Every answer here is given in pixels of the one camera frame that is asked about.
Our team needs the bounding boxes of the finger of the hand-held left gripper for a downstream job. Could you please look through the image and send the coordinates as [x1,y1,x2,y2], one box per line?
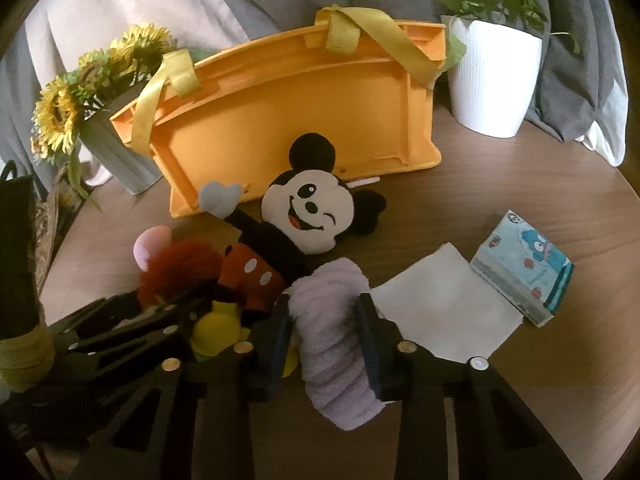
[65,296,221,363]
[45,290,151,341]

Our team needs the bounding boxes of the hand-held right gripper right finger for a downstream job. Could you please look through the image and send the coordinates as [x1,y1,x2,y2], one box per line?
[354,292,583,480]

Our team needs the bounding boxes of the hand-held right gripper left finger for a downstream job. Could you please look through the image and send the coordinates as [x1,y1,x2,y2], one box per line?
[85,292,301,480]

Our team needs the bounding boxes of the lavender fluffy plush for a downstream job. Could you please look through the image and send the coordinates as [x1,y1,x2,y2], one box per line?
[287,256,383,432]

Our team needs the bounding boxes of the red fluffy plush ball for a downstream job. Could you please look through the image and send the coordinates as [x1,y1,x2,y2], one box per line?
[136,239,226,313]

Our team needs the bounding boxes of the pink plush toy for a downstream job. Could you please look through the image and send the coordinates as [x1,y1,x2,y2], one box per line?
[132,225,174,272]

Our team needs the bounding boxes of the white cloth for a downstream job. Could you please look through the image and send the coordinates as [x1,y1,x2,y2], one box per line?
[371,242,523,363]

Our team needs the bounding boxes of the cartoon mouse plush toy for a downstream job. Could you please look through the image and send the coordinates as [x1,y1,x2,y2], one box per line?
[190,132,388,378]

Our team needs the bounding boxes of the blue printed tissue packet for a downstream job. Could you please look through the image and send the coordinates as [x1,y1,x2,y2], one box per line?
[469,210,576,329]

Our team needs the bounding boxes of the orange storage basket yellow handles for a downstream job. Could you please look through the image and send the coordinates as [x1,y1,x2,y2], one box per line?
[109,5,447,219]

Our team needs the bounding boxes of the olive yellow cloth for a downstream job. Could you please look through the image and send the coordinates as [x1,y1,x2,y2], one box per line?
[0,322,57,393]

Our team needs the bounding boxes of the woven wicker basket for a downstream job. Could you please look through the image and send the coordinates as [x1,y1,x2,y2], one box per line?
[32,165,76,291]

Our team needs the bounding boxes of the artificial sunflower bouquet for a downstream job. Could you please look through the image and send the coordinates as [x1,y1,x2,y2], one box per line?
[29,22,181,211]

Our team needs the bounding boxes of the white ribbed plant pot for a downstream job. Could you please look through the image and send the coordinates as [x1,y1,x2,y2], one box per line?
[445,15,544,139]

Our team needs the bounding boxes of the white curtain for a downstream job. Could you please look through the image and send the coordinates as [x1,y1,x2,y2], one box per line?
[24,0,241,188]

